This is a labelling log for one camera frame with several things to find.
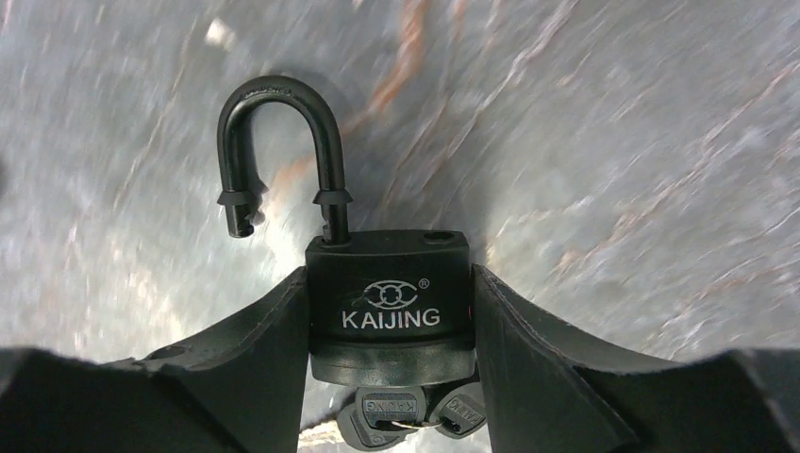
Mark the black Kaijing padlock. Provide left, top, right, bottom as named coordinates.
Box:
left=217, top=75, right=475, bottom=387

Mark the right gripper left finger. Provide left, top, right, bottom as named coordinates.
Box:
left=1, top=269, right=308, bottom=452

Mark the black-head key set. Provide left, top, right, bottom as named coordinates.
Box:
left=336, top=376, right=487, bottom=452

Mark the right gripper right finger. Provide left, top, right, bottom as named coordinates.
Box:
left=474, top=265, right=799, bottom=452

